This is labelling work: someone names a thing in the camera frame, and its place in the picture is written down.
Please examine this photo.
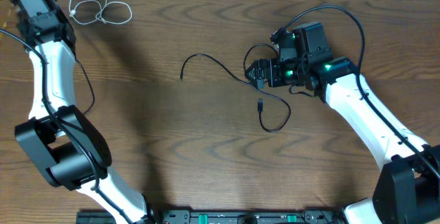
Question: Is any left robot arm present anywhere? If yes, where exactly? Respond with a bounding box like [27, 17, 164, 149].
[10, 0, 163, 223]

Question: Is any white usb cable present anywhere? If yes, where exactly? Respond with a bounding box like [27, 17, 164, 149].
[68, 0, 133, 26]

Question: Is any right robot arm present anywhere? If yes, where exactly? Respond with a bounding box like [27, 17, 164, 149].
[244, 22, 439, 223]

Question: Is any brown cardboard box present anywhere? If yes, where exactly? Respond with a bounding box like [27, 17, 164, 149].
[1, 0, 17, 30]

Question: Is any long black usb cable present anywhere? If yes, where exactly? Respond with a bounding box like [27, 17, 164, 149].
[179, 42, 292, 134]

